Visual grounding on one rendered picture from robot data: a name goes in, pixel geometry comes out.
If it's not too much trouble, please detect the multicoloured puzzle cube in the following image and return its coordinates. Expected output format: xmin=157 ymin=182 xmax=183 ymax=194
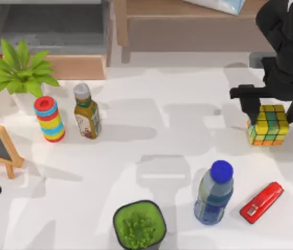
xmin=247 ymin=104 xmax=290 ymax=147

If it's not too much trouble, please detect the red stapler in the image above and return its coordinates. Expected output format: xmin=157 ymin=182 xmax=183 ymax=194
xmin=239 ymin=181 xmax=285 ymax=225

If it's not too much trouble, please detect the pale blue and white box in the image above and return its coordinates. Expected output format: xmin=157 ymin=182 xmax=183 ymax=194
xmin=182 ymin=0 xmax=246 ymax=16

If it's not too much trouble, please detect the clear bottle with blue cap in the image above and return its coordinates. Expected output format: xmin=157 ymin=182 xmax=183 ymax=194
xmin=193 ymin=160 xmax=235 ymax=226

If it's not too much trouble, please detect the pale wooden open shelf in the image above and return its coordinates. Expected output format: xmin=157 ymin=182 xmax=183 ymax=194
xmin=113 ymin=0 xmax=278 ymax=65

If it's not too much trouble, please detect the green plant in black pot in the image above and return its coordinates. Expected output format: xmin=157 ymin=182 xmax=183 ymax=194
xmin=112 ymin=199 xmax=168 ymax=250

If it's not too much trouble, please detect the brown bottle with grey cap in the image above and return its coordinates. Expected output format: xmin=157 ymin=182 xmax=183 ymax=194
xmin=73 ymin=83 xmax=103 ymax=140

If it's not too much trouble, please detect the orange wooden cupboard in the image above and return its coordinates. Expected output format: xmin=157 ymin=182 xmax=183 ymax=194
xmin=0 ymin=0 xmax=108 ymax=80

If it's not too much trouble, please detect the stack of coloured rings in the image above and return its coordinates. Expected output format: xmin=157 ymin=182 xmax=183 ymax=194
xmin=33 ymin=95 xmax=66 ymax=143

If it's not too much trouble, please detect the green plant in white pot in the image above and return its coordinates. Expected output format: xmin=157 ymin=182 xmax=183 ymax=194
xmin=0 ymin=38 xmax=60 ymax=116

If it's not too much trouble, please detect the wooden framed blackboard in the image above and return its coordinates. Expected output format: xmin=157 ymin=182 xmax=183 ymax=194
xmin=0 ymin=119 xmax=25 ymax=180

